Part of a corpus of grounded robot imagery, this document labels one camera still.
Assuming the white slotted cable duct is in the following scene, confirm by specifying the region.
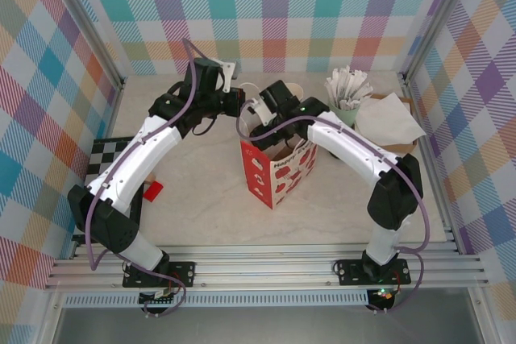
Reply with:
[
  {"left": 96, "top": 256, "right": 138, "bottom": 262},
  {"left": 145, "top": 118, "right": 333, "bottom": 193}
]
[{"left": 62, "top": 294, "right": 370, "bottom": 308}]

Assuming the small red block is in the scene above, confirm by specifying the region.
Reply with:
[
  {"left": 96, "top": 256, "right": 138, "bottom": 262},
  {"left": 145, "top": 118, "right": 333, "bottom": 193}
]
[{"left": 144, "top": 181, "right": 164, "bottom": 202}]

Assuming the white red printed paper bag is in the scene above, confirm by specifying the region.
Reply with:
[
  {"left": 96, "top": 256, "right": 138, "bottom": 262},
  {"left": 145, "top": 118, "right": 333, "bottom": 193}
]
[{"left": 235, "top": 81, "right": 319, "bottom": 211}]

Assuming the white paper napkin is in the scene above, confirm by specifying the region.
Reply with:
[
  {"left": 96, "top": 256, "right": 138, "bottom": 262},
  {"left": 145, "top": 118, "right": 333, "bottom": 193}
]
[{"left": 354, "top": 93, "right": 427, "bottom": 147}]

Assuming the aluminium frame post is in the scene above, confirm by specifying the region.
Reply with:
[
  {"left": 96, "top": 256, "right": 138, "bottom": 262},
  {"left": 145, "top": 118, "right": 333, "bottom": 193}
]
[
  {"left": 50, "top": 0, "right": 126, "bottom": 91},
  {"left": 398, "top": 0, "right": 483, "bottom": 87}
]

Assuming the left aluminium frame post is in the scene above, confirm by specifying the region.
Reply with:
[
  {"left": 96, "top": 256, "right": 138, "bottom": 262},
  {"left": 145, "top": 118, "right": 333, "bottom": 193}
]
[{"left": 50, "top": 0, "right": 126, "bottom": 91}]

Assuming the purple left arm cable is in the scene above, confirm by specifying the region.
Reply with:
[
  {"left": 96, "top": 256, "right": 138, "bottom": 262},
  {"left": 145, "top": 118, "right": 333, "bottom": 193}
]
[{"left": 86, "top": 37, "right": 210, "bottom": 318}]

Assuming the left circuit board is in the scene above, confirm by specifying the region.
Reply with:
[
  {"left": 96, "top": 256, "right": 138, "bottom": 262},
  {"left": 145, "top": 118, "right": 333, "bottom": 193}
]
[{"left": 138, "top": 288, "right": 181, "bottom": 307}]

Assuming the green holder cup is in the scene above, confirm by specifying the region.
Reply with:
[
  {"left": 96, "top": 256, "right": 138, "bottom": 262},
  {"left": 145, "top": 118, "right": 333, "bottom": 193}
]
[{"left": 327, "top": 96, "right": 360, "bottom": 128}]

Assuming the black white checkerboard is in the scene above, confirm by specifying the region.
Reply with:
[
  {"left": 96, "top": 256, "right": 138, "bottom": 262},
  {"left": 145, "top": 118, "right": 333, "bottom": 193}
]
[{"left": 72, "top": 135, "right": 148, "bottom": 245}]

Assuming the brown cardboard napkin tray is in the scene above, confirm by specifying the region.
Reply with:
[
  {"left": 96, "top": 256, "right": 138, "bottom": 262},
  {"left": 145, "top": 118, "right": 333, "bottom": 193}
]
[{"left": 354, "top": 93, "right": 418, "bottom": 155}]

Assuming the circuit board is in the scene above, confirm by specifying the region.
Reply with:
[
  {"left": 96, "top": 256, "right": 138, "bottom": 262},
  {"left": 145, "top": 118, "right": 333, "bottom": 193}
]
[
  {"left": 367, "top": 287, "right": 400, "bottom": 312},
  {"left": 138, "top": 288, "right": 181, "bottom": 307}
]

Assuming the right circuit board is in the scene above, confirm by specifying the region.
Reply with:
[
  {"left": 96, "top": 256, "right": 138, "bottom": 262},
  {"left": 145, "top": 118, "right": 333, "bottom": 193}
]
[{"left": 367, "top": 287, "right": 400, "bottom": 312}]

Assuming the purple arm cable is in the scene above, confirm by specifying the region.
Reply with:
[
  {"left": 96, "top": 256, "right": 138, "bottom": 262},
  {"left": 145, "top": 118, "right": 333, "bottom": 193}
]
[
  {"left": 235, "top": 97, "right": 431, "bottom": 315},
  {"left": 86, "top": 37, "right": 210, "bottom": 318}
]

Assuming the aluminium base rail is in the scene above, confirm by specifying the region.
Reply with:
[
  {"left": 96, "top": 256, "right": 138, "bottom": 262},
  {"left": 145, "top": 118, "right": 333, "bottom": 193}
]
[{"left": 44, "top": 242, "right": 491, "bottom": 292}]

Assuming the right aluminium frame post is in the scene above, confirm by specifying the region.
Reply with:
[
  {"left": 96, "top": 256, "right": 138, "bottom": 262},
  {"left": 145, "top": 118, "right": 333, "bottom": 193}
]
[{"left": 398, "top": 0, "right": 483, "bottom": 87}]

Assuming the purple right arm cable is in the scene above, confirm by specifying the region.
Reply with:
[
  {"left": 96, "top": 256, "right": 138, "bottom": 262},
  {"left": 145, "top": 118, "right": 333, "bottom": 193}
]
[{"left": 235, "top": 97, "right": 431, "bottom": 315}]

